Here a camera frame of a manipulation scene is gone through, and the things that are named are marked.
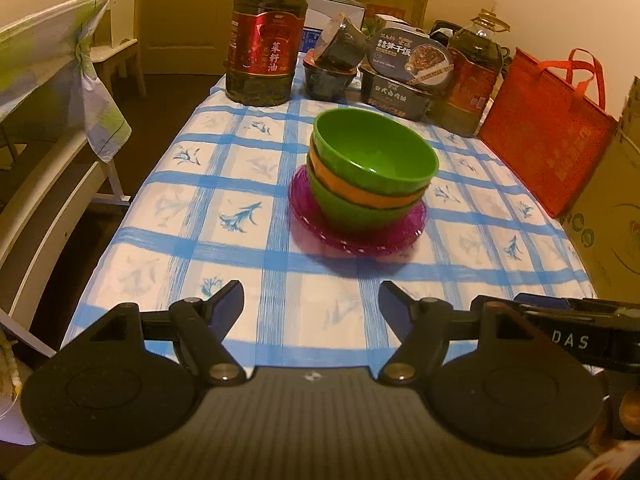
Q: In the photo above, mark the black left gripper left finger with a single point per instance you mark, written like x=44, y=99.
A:
x=197, y=328

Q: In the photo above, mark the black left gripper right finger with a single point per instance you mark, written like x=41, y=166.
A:
x=424, y=328

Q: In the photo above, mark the pink translucent plastic plates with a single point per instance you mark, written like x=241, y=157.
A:
x=396, y=237

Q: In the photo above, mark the orange plastic bowl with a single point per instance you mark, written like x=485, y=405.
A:
x=355, y=195

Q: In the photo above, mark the large green plastic bowl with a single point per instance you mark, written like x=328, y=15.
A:
x=352, y=217

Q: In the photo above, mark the small green plastic bowl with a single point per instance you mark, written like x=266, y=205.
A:
x=374, y=152

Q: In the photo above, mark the operator hand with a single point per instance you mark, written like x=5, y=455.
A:
x=616, y=459

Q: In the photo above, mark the large cardboard box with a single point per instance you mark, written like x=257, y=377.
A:
x=603, y=224

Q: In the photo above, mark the black instant rice box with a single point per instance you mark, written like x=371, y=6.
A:
x=392, y=96

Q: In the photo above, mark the red tote bag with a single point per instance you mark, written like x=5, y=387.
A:
x=550, y=126

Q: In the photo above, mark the chair with checked cloth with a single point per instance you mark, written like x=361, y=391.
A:
x=55, y=106

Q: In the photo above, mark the dark instant food cup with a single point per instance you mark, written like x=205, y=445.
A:
x=326, y=84

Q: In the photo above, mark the tilted instant rice bowl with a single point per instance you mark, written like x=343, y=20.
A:
x=411, y=58

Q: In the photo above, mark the right cooking oil bottle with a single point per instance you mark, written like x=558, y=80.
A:
x=478, y=61

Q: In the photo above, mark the cooking oil bottle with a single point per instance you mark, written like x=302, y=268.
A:
x=478, y=61
x=264, y=44

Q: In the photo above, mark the tilted dark food cup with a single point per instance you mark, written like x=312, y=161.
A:
x=341, y=45

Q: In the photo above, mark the white wooden chair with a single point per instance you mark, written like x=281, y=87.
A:
x=116, y=50

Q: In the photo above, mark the brown wooden door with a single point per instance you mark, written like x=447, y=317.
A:
x=184, y=37

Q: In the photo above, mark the left cooking oil bottle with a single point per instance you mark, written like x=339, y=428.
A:
x=264, y=44

